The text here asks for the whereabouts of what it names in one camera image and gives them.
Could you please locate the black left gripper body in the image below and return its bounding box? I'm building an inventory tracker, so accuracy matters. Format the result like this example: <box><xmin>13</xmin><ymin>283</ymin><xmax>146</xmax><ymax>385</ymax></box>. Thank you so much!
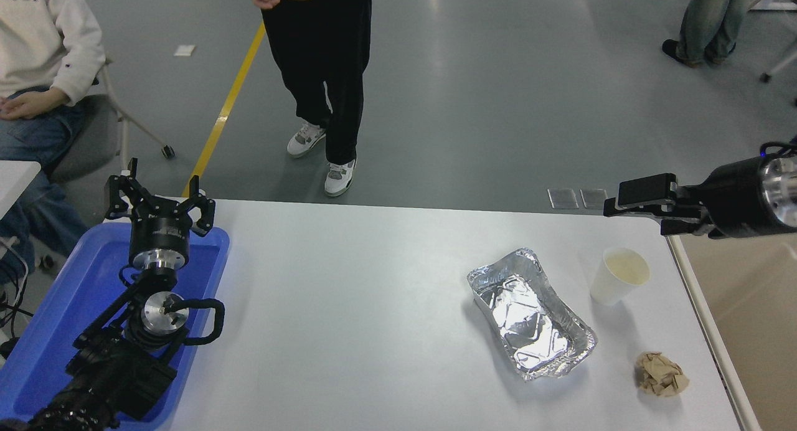
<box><xmin>129</xmin><ymin>209</ymin><xmax>191</xmax><ymax>257</ymax></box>

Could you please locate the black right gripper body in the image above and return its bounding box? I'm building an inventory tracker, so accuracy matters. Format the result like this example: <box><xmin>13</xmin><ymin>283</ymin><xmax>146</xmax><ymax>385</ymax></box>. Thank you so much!
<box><xmin>697</xmin><ymin>157</ymin><xmax>773</xmax><ymax>240</ymax></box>

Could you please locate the white paper cup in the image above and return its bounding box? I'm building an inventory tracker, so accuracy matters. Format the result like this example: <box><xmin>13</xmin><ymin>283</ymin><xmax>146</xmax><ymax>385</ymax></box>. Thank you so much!
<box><xmin>590</xmin><ymin>247</ymin><xmax>651</xmax><ymax>306</ymax></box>

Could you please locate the grey office chair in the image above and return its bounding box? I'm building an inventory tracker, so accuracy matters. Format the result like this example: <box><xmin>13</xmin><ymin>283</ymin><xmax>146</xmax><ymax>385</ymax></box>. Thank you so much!
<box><xmin>47</xmin><ymin>54</ymin><xmax>176</xmax><ymax>186</ymax></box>

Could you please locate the blue plastic tray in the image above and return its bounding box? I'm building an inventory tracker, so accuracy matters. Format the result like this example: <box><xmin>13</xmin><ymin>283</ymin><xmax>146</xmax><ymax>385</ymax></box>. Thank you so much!
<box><xmin>0</xmin><ymin>222</ymin><xmax>230</xmax><ymax>431</ymax></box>

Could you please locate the small white table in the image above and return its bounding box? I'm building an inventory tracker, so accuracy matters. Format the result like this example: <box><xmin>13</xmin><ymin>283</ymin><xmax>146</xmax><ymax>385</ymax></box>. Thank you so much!
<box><xmin>0</xmin><ymin>161</ymin><xmax>42</xmax><ymax>220</ymax></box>

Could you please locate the large pale bin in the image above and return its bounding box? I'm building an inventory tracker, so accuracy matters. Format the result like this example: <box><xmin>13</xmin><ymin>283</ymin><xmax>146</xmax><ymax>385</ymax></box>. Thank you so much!
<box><xmin>666</xmin><ymin>222</ymin><xmax>797</xmax><ymax>431</ymax></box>

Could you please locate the crumpled tan paper ball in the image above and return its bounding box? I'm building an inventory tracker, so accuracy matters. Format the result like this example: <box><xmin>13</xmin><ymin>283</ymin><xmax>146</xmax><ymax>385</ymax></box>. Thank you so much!
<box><xmin>634</xmin><ymin>351</ymin><xmax>690</xmax><ymax>398</ymax></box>

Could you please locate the silver foil tray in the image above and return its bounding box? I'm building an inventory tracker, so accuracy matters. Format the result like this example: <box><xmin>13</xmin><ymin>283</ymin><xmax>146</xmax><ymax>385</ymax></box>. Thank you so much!
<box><xmin>467</xmin><ymin>248</ymin><xmax>597</xmax><ymax>382</ymax></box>

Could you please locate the person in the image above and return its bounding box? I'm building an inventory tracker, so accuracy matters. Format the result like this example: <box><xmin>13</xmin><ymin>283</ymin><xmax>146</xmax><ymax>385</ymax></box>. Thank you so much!
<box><xmin>0</xmin><ymin>0</ymin><xmax>106</xmax><ymax>282</ymax></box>
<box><xmin>662</xmin><ymin>0</ymin><xmax>757</xmax><ymax>69</ymax></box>
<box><xmin>245</xmin><ymin>0</ymin><xmax>377</xmax><ymax>198</ymax></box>

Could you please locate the white frame chair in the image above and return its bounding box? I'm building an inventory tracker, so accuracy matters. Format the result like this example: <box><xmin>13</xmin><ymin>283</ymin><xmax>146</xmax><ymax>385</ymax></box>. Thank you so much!
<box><xmin>758</xmin><ymin>45</ymin><xmax>797</xmax><ymax>84</ymax></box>

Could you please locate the thin black cable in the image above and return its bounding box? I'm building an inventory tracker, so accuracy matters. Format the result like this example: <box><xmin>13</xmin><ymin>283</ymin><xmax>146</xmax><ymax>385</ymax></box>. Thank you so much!
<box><xmin>0</xmin><ymin>239</ymin><xmax>32</xmax><ymax>332</ymax></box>

